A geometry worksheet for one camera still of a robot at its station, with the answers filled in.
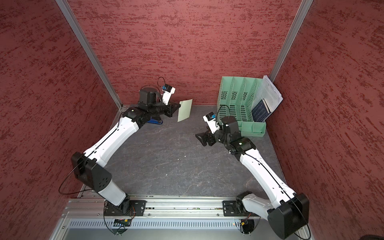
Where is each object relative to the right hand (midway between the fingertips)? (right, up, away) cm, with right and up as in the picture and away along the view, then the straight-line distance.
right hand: (202, 133), depth 75 cm
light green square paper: (-10, +12, +6) cm, 17 cm away
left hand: (-12, +14, +1) cm, 18 cm away
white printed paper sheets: (+44, +28, +23) cm, 57 cm away
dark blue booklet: (+42, +13, +25) cm, 50 cm away
